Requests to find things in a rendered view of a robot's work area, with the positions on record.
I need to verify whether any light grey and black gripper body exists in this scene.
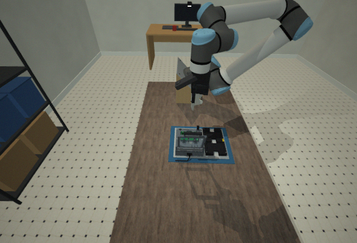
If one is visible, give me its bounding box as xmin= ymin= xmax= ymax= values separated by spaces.
xmin=191 ymin=70 xmax=211 ymax=95

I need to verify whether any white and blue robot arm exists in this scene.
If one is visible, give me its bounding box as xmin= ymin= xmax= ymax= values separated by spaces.
xmin=175 ymin=0 xmax=313 ymax=96

